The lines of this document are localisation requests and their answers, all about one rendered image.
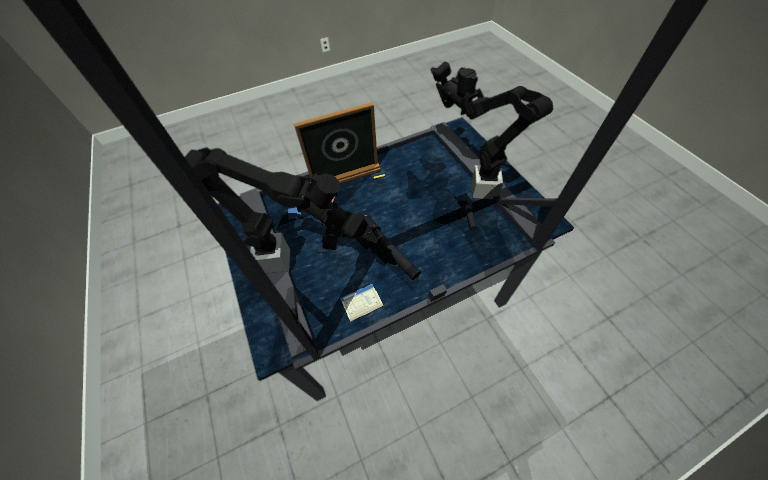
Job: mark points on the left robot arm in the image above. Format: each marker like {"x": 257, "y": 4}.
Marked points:
{"x": 313, "y": 198}

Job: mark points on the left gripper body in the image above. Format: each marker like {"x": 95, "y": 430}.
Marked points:
{"x": 336, "y": 216}

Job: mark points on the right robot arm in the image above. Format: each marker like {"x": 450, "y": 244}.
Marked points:
{"x": 539, "y": 107}

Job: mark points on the black metal support frame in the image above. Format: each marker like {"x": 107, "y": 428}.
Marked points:
{"x": 73, "y": 31}

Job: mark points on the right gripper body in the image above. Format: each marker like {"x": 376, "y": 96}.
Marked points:
{"x": 448, "y": 86}

